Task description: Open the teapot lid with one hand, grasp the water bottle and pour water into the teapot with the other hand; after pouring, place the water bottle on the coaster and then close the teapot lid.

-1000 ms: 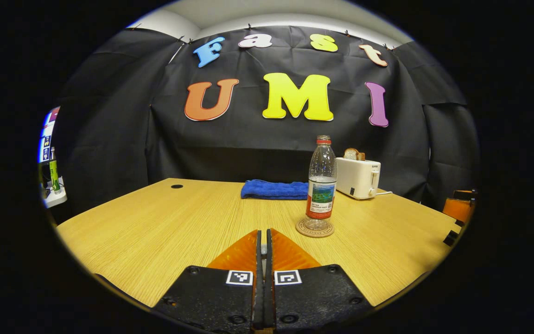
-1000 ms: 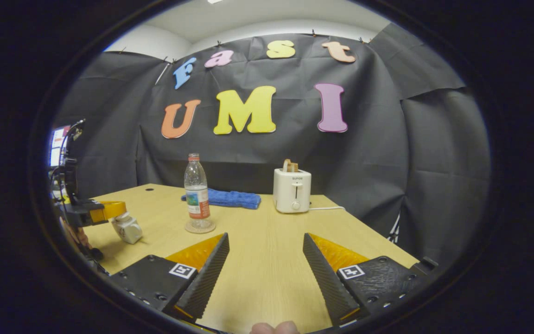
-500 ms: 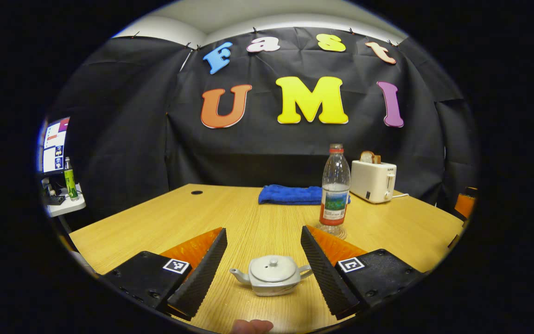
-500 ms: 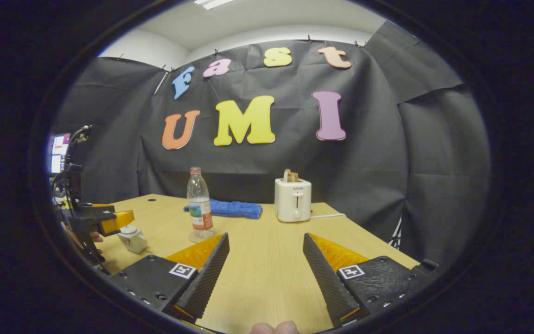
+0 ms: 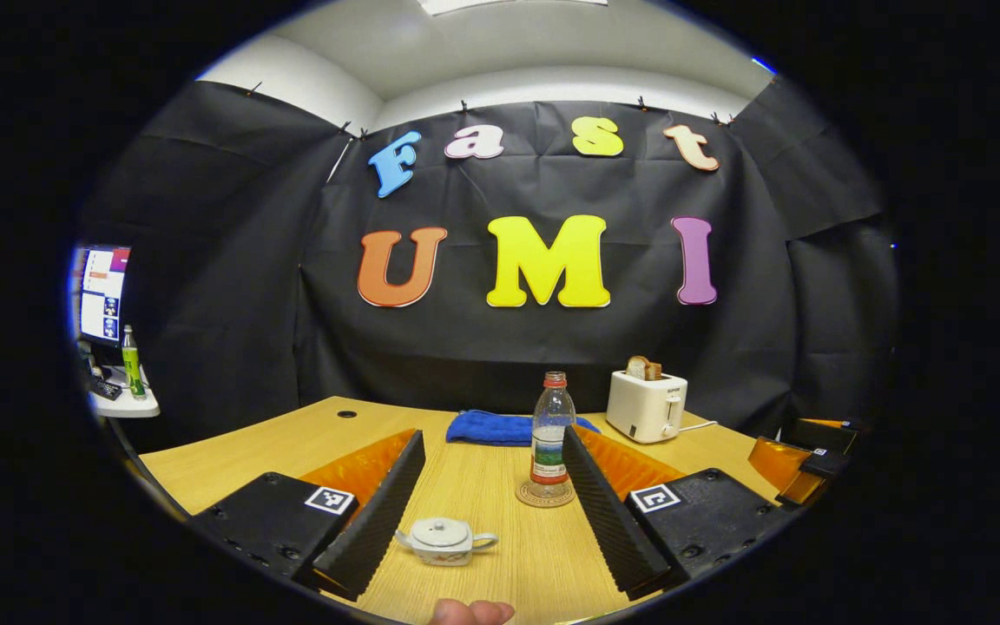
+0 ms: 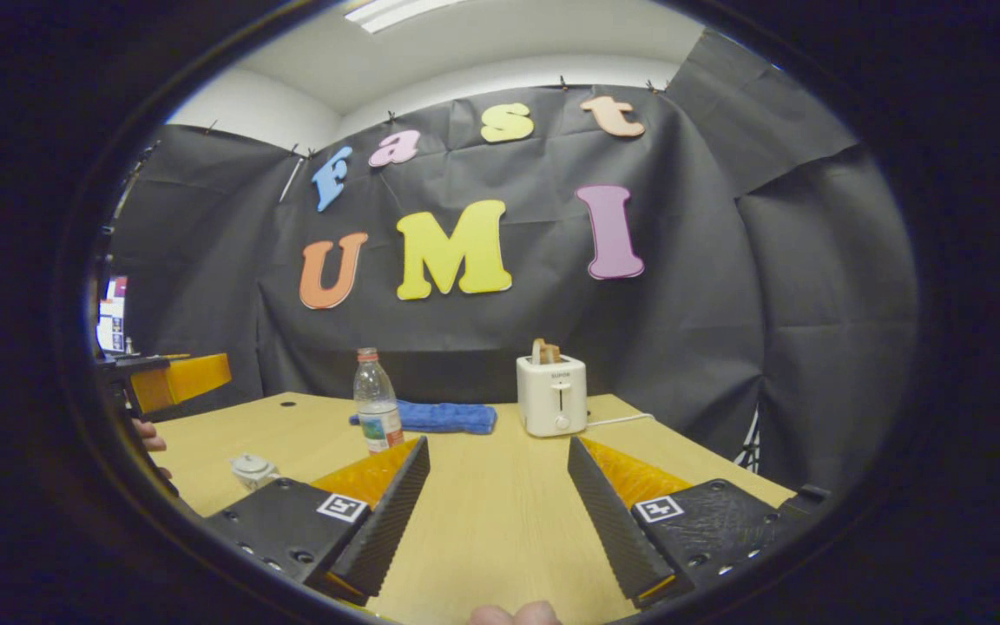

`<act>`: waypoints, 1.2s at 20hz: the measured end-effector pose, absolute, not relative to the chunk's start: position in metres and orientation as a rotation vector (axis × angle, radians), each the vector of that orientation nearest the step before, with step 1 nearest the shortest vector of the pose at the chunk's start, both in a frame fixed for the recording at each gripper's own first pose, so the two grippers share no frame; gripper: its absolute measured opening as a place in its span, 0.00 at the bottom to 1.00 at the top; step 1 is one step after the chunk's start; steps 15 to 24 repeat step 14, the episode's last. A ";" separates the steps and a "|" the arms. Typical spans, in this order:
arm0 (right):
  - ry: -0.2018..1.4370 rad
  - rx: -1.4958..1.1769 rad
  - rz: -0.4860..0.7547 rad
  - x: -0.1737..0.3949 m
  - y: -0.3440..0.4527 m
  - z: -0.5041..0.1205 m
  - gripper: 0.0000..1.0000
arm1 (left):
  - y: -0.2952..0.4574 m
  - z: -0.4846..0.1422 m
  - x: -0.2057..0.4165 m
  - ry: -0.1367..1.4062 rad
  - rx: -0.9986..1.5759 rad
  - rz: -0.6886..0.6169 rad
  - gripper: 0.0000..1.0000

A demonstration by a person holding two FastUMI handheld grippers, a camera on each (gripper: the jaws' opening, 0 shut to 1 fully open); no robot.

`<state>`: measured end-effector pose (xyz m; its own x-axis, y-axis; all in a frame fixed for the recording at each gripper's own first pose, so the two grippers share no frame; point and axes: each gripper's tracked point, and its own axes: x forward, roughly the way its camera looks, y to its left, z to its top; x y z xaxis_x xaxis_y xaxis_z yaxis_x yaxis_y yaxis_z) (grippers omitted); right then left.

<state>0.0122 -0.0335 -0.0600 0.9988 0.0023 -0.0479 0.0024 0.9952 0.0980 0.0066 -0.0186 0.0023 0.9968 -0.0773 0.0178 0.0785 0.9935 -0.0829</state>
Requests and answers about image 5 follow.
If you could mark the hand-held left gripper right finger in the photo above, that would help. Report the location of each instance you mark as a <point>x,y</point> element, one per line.
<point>604,521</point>

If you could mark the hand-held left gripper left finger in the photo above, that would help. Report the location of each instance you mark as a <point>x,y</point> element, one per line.
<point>378,512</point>

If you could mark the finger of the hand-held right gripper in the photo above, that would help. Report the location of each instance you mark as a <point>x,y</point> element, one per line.
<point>825,464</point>
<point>825,434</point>

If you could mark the white teacup lid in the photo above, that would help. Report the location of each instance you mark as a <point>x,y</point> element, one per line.
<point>441,531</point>

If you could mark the round brown coaster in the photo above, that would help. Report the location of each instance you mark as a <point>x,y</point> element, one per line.
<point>530,499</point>

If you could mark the white floral teacup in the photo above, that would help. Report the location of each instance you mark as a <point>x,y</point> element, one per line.
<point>444,554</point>

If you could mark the clear plastic water bottle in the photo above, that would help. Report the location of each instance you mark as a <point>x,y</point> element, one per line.
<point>550,443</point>

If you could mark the green drink bottle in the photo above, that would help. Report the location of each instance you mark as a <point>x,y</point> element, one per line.
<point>133,369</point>

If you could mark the white toaster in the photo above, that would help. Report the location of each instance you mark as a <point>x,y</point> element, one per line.
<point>643,408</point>

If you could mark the blue towel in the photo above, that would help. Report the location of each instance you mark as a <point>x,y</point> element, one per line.
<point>491,428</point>

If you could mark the bread slice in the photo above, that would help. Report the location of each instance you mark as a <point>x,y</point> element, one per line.
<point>641,369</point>

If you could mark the black backdrop cloth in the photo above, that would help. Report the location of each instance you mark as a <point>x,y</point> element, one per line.
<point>248,286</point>

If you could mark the white side table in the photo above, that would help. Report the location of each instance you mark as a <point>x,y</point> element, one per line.
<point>135,408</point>

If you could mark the black keyboard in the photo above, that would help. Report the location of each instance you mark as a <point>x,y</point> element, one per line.
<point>105,389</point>

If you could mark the computer monitor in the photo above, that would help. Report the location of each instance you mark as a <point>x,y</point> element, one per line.
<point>103,295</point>

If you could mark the ceiling light panel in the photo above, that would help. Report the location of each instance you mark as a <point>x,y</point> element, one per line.
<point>509,5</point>

